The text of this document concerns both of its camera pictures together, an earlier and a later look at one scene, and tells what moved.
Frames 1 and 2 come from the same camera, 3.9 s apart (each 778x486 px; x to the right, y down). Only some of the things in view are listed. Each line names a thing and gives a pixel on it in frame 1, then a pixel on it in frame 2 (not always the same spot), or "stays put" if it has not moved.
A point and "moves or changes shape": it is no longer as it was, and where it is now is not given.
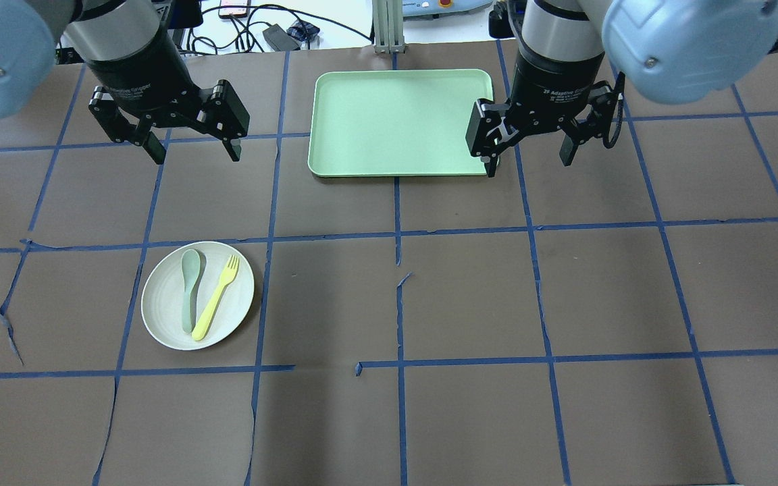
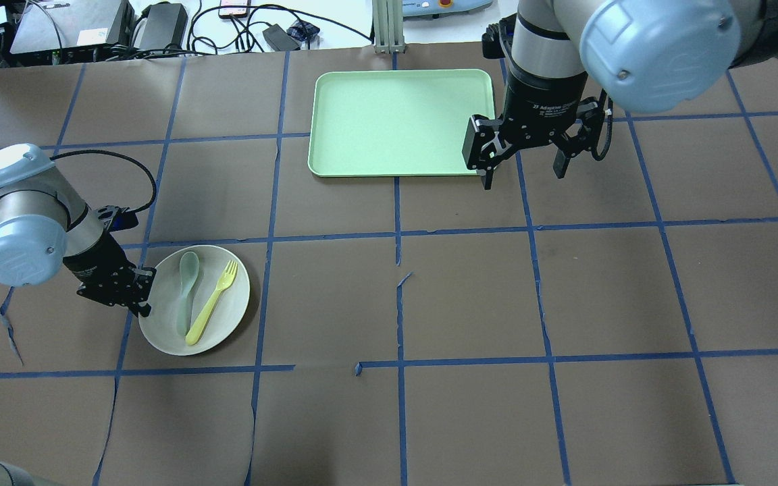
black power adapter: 280,39 stays put
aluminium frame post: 388,26 stays put
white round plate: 196,294 stays put
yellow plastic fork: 204,322 moves or changes shape
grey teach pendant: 415,10 stays put
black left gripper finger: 227,117 -> 143,282
